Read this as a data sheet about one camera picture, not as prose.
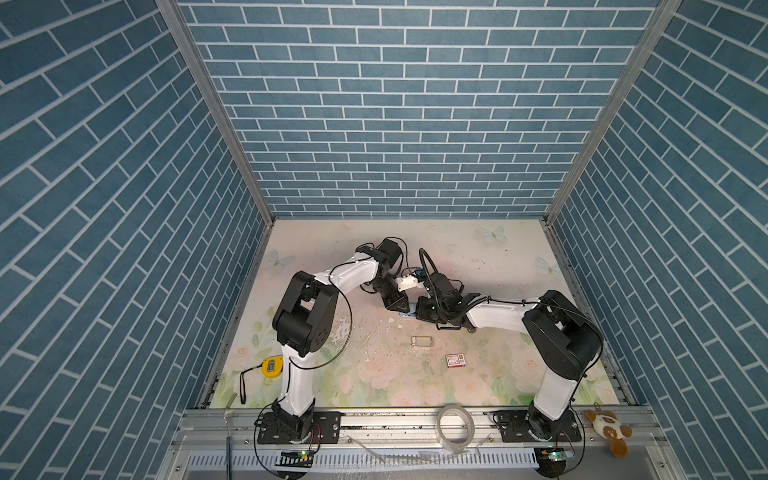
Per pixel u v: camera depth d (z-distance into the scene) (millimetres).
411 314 893
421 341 884
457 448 705
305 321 517
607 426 712
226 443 707
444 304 737
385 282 801
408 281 828
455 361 844
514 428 737
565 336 510
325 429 732
